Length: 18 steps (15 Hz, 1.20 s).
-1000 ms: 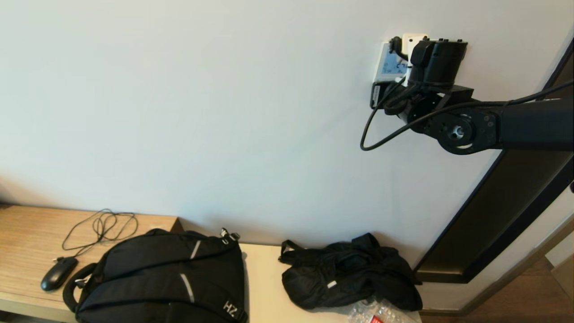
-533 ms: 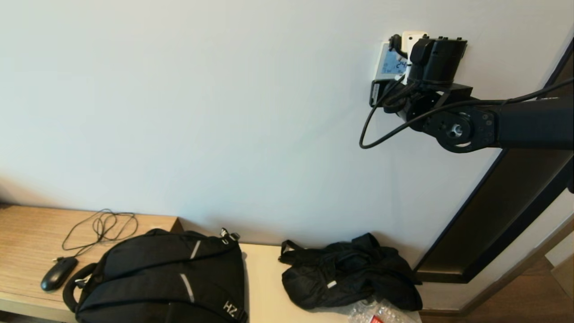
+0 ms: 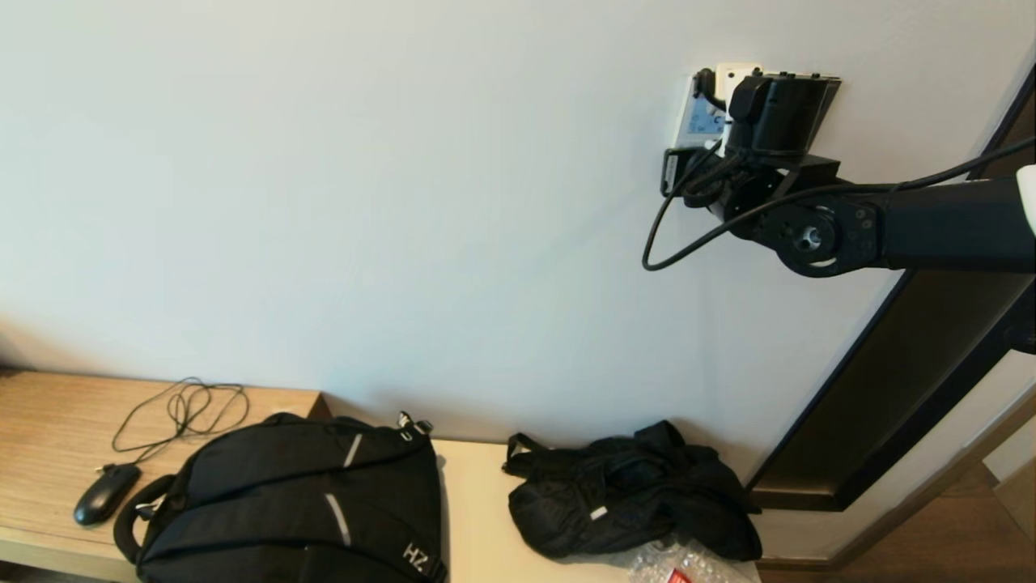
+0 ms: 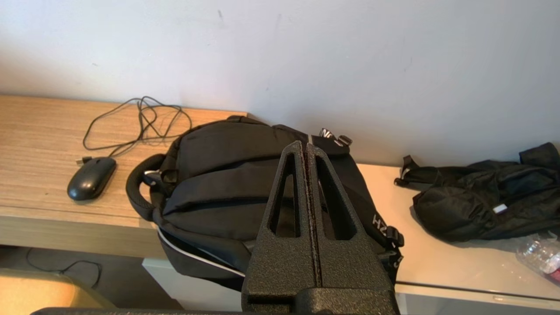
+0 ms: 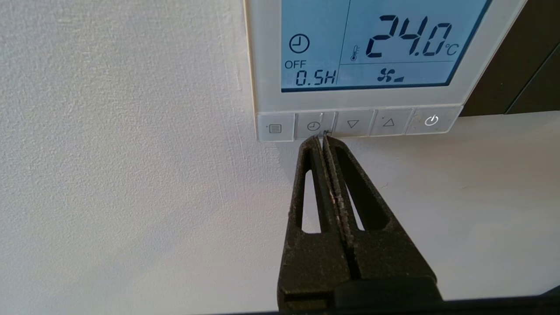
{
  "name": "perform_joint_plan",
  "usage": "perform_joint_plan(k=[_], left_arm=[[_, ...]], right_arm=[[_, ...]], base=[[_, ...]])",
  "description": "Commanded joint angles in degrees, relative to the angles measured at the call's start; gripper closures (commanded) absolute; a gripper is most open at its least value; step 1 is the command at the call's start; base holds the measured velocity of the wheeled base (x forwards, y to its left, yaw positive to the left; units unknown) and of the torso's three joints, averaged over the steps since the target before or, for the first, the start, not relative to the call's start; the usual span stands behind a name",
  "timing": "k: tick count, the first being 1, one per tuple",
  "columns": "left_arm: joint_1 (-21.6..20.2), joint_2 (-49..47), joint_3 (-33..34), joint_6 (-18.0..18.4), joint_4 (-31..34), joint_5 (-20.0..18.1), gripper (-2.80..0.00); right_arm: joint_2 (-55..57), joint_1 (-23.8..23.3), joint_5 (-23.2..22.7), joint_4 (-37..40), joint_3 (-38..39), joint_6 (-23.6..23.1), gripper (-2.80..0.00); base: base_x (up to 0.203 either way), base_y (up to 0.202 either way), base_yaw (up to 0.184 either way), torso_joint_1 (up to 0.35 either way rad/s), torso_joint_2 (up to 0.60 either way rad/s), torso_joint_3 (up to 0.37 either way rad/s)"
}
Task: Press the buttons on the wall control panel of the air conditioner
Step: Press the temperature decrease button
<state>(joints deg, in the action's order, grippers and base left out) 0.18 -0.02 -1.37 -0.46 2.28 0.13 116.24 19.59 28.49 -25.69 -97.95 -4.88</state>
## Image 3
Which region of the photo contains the thin black mouse cable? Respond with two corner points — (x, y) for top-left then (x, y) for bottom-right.
(96, 378), (250, 474)

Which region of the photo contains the small crumpled black bag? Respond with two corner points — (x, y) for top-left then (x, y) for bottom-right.
(502, 419), (763, 564)

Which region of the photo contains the white wrist camera mount bracket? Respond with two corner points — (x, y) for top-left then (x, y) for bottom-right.
(715, 63), (763, 155)

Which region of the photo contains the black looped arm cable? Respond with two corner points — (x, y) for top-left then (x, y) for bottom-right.
(642, 136), (1036, 272)

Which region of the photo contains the black computer mouse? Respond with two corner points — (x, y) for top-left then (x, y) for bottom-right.
(73, 464), (142, 527)

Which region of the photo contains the black corrugated cable sleeve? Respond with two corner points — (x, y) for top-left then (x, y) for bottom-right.
(684, 154), (745, 209)

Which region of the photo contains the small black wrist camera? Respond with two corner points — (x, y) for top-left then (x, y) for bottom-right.
(693, 68), (727, 112)

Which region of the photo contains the dark brown door frame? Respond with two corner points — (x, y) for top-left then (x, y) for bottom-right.
(745, 61), (1036, 513)

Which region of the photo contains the large black backpack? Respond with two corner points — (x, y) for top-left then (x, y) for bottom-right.
(113, 413), (448, 583)

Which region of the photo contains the white wall thermostat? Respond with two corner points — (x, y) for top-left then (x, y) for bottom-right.
(672, 74), (729, 152)

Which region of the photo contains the clear plastic bag red label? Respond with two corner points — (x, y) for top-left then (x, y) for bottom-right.
(623, 538), (758, 583)

